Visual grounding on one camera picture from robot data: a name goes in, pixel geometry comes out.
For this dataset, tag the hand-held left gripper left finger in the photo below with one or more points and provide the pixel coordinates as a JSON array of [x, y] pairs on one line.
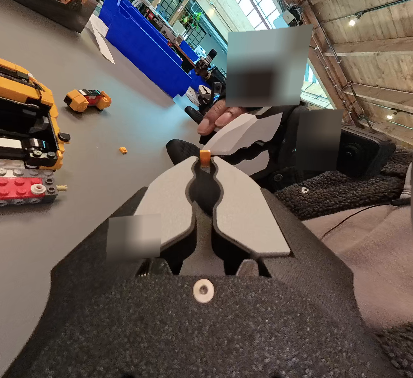
[[171, 197]]

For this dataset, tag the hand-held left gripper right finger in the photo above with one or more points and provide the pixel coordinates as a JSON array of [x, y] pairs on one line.
[[248, 220]]

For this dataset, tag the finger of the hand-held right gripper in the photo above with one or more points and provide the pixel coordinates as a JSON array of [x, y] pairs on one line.
[[261, 161], [235, 136]]

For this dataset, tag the orange curved lego piece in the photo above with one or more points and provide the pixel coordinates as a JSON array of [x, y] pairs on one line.
[[205, 155]]

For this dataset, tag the black orange lego bumper assembly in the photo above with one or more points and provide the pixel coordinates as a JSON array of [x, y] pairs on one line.
[[77, 100]]

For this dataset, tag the yellow lego car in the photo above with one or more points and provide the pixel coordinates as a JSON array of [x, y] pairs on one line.
[[19, 187]]

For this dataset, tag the person's right hand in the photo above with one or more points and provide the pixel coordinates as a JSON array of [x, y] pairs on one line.
[[219, 116]]

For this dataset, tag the blue plastic bin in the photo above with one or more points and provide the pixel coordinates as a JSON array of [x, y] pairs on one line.
[[187, 49], [145, 52]]

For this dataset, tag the beige shirt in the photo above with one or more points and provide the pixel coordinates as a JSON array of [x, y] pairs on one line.
[[371, 271]]

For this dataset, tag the white ceiling device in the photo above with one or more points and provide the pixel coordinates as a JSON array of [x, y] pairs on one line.
[[285, 18]]

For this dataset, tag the white paper scrap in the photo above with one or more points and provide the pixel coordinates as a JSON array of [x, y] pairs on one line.
[[103, 42]]

